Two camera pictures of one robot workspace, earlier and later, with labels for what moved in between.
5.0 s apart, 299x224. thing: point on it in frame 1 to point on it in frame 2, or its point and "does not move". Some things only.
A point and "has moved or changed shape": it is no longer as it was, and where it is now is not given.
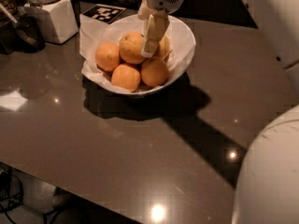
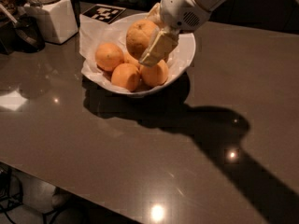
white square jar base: x=59 y=20 does not move
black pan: x=24 y=35 does not move
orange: x=130 y=48 has moved or changed shape
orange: x=154 y=71 does not move
